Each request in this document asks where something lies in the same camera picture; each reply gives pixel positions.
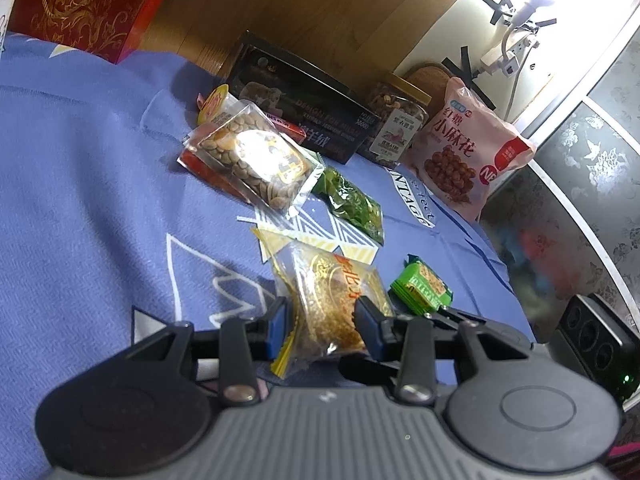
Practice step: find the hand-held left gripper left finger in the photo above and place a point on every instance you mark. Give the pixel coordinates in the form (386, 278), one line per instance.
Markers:
(277, 327)

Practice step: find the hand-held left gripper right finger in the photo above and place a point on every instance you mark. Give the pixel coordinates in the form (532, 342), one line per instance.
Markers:
(367, 325)

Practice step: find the gold clear snack packet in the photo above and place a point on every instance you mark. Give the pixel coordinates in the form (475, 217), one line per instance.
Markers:
(325, 290)

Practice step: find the green cracker packet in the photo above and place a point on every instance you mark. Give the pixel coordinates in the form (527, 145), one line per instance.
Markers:
(422, 287)

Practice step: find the dark green snack packet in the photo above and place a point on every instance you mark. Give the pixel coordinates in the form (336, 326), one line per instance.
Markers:
(350, 205)

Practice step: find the red snack packet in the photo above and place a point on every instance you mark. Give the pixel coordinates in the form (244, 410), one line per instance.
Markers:
(200, 167)

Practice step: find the black cardboard box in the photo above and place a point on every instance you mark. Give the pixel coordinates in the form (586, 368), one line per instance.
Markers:
(300, 95)

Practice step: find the grey floral sliding door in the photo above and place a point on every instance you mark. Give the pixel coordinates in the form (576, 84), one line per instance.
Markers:
(575, 200)

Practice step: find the clear bag of round biscuits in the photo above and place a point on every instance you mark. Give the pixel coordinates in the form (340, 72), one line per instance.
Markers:
(240, 155)

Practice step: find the pink snack bag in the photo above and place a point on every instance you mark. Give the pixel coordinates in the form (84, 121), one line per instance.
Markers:
(465, 145)

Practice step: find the nut jar with tan lid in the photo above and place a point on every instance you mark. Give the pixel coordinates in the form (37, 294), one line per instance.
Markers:
(395, 120)

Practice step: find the blue printed bed sheet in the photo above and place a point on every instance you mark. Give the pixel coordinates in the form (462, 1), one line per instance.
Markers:
(100, 185)

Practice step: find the yellow round snack packet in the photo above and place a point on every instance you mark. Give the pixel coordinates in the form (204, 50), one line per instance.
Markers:
(215, 102)

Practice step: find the round wooden board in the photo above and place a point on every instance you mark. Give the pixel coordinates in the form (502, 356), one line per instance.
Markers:
(425, 72)

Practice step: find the black tape strip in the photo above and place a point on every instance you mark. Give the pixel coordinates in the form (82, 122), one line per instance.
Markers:
(542, 25)
(475, 87)
(466, 60)
(495, 7)

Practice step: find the white power strip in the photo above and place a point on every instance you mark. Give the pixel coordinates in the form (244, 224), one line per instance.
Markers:
(510, 52)

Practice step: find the wooden headboard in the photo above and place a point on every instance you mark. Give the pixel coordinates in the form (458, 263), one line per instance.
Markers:
(300, 5)

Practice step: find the white clamp lamp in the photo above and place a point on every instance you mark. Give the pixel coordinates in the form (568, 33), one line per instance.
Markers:
(532, 7)

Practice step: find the red gift box gold pattern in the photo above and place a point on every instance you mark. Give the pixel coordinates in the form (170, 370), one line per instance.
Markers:
(85, 5)

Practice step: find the white cup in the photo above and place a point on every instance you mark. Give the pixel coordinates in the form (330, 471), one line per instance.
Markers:
(6, 5)

